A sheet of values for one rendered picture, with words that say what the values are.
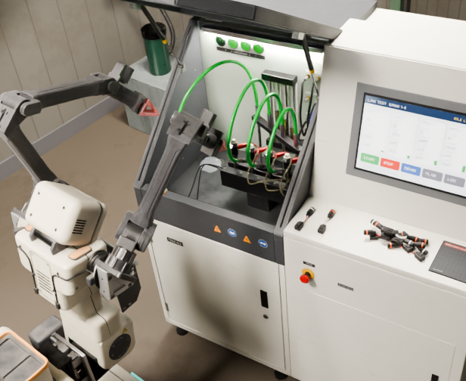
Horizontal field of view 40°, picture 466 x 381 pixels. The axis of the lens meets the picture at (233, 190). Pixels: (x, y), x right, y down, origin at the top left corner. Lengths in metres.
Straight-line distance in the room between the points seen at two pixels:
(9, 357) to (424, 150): 1.53
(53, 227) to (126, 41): 3.16
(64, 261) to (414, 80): 1.25
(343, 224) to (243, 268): 0.49
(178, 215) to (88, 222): 0.69
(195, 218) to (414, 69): 1.02
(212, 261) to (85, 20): 2.51
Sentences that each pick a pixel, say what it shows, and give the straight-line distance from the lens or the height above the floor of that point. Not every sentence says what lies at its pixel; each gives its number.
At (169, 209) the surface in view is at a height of 0.88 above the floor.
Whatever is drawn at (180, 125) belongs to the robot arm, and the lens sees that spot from 1.90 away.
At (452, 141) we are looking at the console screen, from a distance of 2.22.
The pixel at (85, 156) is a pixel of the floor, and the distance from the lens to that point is 4.65.
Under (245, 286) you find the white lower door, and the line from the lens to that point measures 2.71.
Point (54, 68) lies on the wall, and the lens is 4.67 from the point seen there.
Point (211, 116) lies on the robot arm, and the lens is 2.38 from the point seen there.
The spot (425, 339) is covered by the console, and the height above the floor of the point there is 0.68.
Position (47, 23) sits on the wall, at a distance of 4.56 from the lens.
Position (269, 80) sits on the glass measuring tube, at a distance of 2.66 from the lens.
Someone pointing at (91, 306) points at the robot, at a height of 0.95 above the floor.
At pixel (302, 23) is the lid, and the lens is 2.04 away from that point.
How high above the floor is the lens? 2.59
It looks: 39 degrees down
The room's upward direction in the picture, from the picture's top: 7 degrees counter-clockwise
